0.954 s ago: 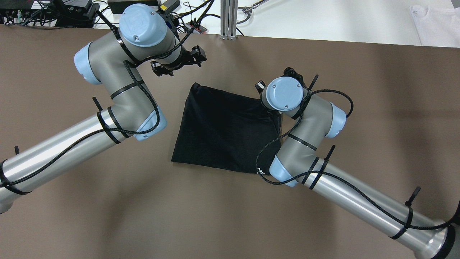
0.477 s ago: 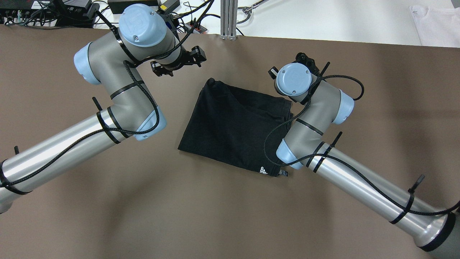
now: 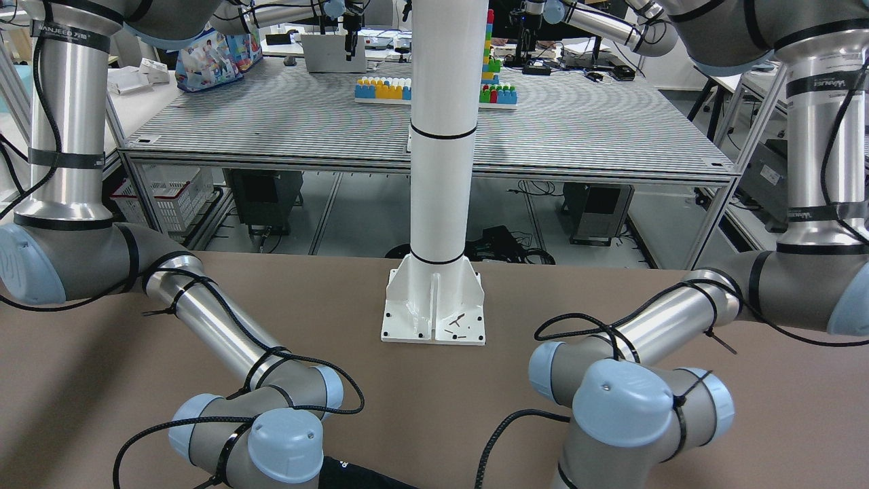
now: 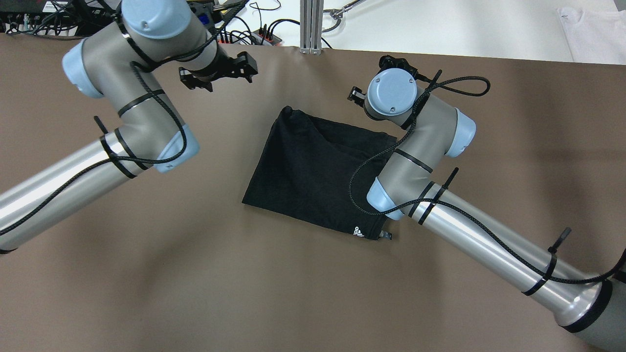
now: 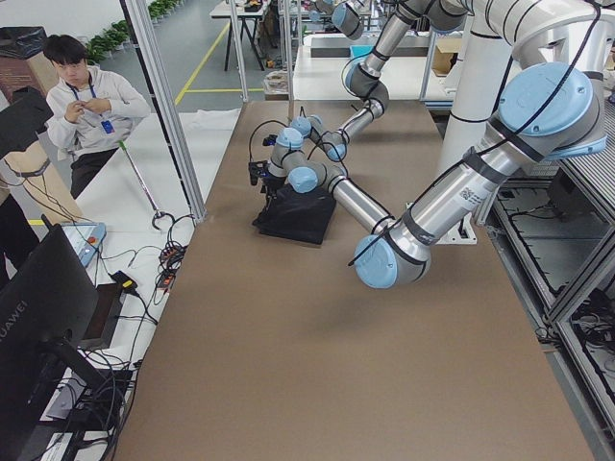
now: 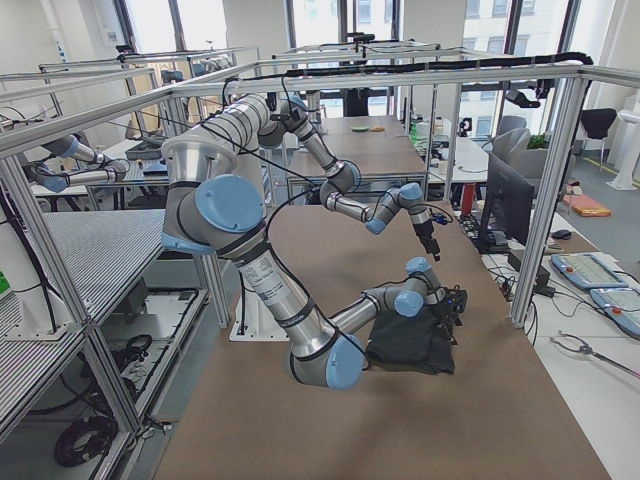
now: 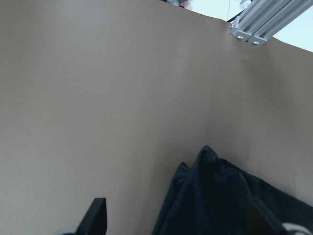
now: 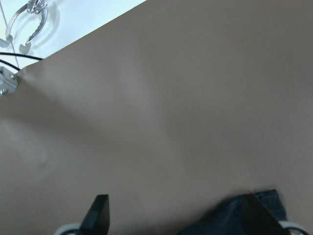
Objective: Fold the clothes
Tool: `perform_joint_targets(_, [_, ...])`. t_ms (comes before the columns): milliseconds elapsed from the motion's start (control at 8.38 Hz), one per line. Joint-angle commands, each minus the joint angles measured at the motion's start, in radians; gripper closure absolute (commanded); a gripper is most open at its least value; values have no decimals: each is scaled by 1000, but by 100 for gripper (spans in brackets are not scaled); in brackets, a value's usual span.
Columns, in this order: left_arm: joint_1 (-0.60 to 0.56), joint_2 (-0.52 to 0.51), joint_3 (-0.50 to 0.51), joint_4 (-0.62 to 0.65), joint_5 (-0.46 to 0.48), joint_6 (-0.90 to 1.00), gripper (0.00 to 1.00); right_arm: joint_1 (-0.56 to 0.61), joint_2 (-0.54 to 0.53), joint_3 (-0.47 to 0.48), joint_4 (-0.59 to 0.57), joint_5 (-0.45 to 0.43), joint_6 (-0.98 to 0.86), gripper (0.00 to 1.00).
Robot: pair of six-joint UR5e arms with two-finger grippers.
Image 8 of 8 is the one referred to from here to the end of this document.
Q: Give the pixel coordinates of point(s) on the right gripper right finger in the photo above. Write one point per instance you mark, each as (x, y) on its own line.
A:
(256, 219)

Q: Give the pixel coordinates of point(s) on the grabber reaching tool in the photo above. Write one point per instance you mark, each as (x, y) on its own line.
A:
(25, 25)

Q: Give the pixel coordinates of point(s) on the aluminium cell frame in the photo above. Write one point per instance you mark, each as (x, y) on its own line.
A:
(8, 82)

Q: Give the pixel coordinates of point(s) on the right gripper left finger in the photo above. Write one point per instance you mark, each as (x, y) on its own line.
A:
(97, 219)

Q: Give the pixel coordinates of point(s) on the black t-shirt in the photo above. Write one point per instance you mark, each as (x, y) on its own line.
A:
(225, 218)

